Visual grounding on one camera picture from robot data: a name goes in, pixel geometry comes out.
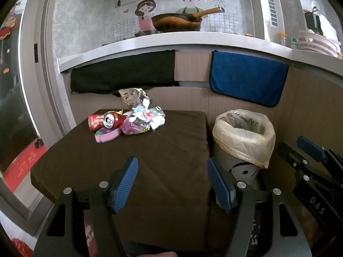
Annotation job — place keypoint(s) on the black cloth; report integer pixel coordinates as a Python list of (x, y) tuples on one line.
[(120, 72)]

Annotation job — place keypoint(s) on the white kitchen counter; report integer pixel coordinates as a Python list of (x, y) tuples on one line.
[(187, 42)]

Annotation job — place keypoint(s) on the blue towel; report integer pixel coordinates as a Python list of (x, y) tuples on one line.
[(246, 77)]

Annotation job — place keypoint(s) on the printed paper packet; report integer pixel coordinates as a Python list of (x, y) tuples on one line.
[(130, 96)]

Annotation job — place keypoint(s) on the grey lined trash bin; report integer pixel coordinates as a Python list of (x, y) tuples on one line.
[(241, 152)]

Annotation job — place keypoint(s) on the grey door frame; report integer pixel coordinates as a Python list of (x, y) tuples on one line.
[(40, 85)]

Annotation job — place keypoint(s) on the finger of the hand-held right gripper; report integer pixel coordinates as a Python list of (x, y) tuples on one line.
[(310, 147), (289, 152)]

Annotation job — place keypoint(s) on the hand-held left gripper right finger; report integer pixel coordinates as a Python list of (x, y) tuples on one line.
[(219, 190)]

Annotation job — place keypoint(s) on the red floor mat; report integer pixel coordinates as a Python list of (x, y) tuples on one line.
[(21, 168)]

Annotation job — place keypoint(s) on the brown tablecloth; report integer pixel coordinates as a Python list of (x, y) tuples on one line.
[(160, 152)]

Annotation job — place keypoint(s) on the white tissue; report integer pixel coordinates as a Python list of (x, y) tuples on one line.
[(158, 121)]

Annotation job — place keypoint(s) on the pile of wrappers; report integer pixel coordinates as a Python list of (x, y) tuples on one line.
[(139, 117)]

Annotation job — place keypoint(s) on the white wall vent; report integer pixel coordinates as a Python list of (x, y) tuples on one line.
[(273, 12)]

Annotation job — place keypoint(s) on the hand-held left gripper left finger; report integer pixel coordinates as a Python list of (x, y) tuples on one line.
[(126, 184)]

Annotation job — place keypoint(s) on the pink sponge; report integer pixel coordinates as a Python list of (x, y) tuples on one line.
[(107, 135)]

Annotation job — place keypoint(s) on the person's left hand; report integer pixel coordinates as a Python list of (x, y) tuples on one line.
[(158, 254)]

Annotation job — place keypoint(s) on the black knife block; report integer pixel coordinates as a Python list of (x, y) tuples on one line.
[(312, 22)]

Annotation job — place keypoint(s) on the festive door sticker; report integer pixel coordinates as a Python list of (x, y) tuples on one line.
[(5, 32)]

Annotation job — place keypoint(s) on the pink plastic basket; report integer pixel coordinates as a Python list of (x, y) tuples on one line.
[(316, 44)]

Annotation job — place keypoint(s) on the black door latch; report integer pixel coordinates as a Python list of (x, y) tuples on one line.
[(36, 53)]

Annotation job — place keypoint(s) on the white bag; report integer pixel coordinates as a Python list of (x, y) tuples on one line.
[(328, 28)]

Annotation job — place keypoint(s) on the teal capped seasoning bottle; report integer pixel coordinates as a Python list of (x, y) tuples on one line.
[(294, 42)]

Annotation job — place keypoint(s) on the cartoon wall poster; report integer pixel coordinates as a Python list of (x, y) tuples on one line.
[(144, 8)]

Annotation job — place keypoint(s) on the red drink can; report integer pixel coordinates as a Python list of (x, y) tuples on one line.
[(108, 120)]

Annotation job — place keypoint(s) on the jar with yellow lid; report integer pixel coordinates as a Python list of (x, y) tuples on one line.
[(282, 38)]

